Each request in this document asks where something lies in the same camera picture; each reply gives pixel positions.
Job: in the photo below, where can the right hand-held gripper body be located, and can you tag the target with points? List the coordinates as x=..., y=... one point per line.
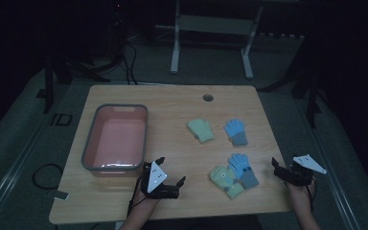
x=300, y=174

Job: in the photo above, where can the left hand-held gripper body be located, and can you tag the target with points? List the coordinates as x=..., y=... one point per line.
x=156, y=179

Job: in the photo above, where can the plain blue glove grey cuff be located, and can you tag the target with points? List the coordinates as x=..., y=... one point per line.
x=236, y=131

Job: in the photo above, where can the person's right hand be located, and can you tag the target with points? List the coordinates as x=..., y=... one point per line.
x=298, y=195

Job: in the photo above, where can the person's left hand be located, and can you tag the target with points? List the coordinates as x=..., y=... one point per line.
x=145, y=202

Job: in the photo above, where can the blue glove with dark patches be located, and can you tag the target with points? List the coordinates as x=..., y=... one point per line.
x=243, y=171

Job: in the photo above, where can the yellow mitten with face print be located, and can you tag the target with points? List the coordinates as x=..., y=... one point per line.
x=225, y=180

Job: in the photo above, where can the pink basin with grey rim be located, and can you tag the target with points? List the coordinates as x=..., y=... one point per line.
x=118, y=140

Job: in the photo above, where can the plain yellow mitten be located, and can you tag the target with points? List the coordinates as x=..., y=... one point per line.
x=201, y=131

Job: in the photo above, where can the black tripod stand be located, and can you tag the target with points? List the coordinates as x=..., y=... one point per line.
x=60, y=72
x=310, y=92

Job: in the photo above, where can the small grey tag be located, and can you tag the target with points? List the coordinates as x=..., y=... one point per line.
x=61, y=195

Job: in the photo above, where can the white metal desk frame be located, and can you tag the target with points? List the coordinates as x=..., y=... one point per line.
x=215, y=25

